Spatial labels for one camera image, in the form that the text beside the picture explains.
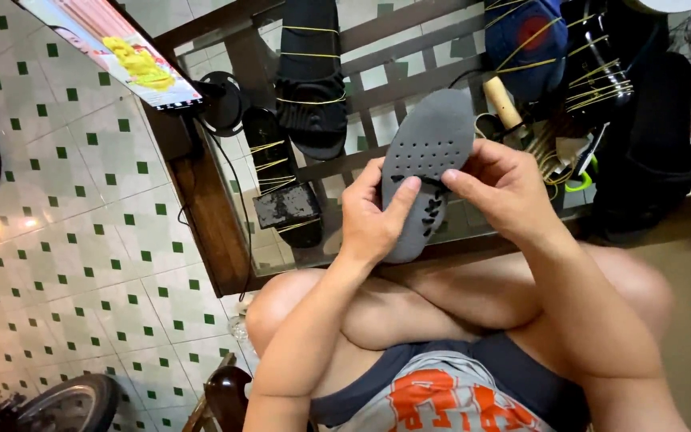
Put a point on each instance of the person's legs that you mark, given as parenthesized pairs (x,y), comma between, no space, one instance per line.
(441,306)

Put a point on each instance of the glossy black shoe with bands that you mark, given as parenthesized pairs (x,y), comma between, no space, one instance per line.
(597,66)

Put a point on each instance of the grey perforated shoe insole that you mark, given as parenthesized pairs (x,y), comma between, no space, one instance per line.
(426,141)

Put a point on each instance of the heap of yellow rubber bands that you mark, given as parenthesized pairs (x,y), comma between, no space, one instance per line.
(552,156)

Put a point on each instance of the motorbike wheel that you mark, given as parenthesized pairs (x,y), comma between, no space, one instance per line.
(72,405)

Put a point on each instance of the person's left hand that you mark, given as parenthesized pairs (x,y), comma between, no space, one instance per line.
(366,225)

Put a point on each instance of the phone with lit screen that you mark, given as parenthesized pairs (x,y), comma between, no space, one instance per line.
(123,57)

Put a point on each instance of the dark wooden chair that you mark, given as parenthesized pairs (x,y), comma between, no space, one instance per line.
(225,399)

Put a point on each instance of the black round phone stand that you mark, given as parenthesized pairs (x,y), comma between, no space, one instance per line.
(225,102)

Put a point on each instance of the person's right hand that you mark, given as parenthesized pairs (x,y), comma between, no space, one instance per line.
(510,192)

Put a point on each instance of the wooden table with glass top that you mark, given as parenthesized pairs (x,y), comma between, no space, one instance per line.
(213,222)

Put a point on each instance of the grey shorts with orange print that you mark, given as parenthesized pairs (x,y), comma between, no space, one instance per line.
(441,396)

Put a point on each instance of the black sandal with rubber bands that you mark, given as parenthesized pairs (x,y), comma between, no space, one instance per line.
(310,78)

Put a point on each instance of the black heeled sandal with bands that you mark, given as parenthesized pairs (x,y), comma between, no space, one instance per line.
(282,192)

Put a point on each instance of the blue shoe with red circle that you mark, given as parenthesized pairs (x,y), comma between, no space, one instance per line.
(528,45)

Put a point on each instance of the tall black boot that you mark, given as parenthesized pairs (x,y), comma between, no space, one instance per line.
(651,162)

